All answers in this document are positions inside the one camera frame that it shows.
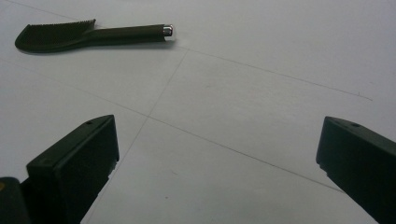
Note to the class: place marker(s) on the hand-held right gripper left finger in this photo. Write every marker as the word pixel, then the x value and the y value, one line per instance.
pixel 74 168

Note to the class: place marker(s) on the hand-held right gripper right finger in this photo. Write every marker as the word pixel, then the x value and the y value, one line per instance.
pixel 361 161

